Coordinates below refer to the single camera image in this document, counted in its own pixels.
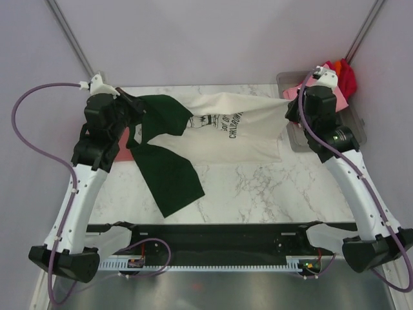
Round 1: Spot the white and green t-shirt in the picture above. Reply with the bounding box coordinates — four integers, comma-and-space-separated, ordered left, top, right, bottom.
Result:
126, 92, 288, 217

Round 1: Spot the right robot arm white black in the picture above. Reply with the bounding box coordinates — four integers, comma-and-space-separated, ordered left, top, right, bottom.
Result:
285, 85, 412, 273

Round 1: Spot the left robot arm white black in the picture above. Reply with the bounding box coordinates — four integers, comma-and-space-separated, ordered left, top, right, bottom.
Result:
28, 87, 143, 283

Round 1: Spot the pink t-shirt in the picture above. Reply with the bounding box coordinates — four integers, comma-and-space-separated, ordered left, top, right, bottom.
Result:
283, 66, 350, 114

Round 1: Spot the folded salmon red t-shirt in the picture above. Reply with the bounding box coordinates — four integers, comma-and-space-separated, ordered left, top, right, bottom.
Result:
114, 129, 134, 162

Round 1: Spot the clear grey plastic bin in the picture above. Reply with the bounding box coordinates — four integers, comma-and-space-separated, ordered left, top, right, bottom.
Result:
276, 71, 367, 152

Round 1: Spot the orange t-shirt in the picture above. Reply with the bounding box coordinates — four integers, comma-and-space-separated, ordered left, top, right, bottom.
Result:
334, 61, 341, 75

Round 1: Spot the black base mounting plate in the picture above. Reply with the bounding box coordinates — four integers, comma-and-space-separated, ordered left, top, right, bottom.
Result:
86, 222, 359, 267

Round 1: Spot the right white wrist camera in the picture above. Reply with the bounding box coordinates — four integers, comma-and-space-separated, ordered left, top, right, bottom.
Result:
312, 66, 338, 90

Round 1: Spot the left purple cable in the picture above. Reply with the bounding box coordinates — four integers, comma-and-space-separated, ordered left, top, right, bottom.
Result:
11, 82, 171, 306

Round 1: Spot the left aluminium frame post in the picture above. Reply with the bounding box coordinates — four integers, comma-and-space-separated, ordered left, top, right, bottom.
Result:
45, 0, 106, 81

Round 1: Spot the aluminium frame post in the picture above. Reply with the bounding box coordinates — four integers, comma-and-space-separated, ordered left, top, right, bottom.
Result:
45, 0, 106, 81
345, 0, 387, 65

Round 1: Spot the right aluminium frame post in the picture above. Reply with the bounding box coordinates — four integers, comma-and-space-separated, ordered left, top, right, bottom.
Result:
345, 0, 387, 65

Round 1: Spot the white slotted cable duct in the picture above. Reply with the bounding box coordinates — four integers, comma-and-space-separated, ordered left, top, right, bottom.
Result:
98, 255, 319, 273

